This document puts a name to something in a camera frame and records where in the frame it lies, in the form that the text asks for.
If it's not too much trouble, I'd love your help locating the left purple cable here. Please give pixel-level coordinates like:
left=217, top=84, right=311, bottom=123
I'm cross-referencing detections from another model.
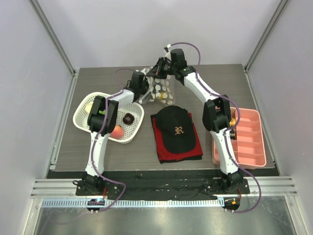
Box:
left=46, top=68, right=137, bottom=225

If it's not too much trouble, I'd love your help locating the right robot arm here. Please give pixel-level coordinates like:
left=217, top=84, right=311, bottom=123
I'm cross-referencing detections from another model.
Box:
left=147, top=47, right=243, bottom=193

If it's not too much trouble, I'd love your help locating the black baseball cap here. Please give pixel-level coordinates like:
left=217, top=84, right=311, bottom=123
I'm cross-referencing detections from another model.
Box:
left=155, top=106, right=196, bottom=154

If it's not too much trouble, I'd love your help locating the white slotted cable duct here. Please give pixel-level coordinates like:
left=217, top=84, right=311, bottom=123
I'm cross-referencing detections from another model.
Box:
left=41, top=198, right=224, bottom=209

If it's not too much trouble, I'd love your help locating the red folded cloth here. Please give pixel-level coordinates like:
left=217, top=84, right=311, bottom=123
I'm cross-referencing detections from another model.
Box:
left=150, top=113, right=203, bottom=164

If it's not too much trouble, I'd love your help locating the yellow tiger rolled sock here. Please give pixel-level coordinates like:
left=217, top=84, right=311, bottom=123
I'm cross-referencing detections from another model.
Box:
left=229, top=117, right=237, bottom=127

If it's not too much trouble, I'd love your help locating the fake red peach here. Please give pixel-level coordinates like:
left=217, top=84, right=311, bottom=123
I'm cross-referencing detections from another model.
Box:
left=110, top=125, right=124, bottom=140

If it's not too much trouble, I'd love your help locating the white perforated plastic basket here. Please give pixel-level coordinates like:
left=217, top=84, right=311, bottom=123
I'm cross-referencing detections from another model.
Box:
left=72, top=92, right=145, bottom=144

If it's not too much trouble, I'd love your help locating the aluminium frame post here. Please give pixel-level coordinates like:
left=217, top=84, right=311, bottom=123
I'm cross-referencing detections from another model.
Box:
left=244, top=0, right=290, bottom=73
left=28, top=0, right=76, bottom=76

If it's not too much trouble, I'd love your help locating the aluminium front rail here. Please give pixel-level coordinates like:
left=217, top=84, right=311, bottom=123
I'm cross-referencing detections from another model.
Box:
left=31, top=176, right=297, bottom=198

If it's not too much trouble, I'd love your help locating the clear zip top bag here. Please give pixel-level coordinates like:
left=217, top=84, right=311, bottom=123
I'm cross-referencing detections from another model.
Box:
left=138, top=67, right=176, bottom=106

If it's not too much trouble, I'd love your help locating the black white rolled sock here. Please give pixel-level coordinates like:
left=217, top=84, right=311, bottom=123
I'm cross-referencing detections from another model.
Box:
left=229, top=129, right=237, bottom=140

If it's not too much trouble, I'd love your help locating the fake dark plum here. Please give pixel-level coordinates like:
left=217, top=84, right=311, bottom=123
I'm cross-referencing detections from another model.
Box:
left=122, top=113, right=135, bottom=125

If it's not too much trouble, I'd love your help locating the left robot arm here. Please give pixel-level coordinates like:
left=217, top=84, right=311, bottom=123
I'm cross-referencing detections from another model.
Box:
left=77, top=71, right=149, bottom=195

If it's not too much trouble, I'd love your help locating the right aluminium frame post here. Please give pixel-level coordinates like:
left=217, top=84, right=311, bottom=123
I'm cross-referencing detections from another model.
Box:
left=244, top=0, right=290, bottom=73

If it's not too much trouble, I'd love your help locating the left aluminium frame post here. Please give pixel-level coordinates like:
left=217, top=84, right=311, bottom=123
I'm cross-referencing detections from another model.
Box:
left=28, top=0, right=76, bottom=76

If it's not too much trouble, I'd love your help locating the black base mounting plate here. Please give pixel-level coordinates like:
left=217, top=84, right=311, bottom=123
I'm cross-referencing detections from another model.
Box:
left=47, top=169, right=278, bottom=201

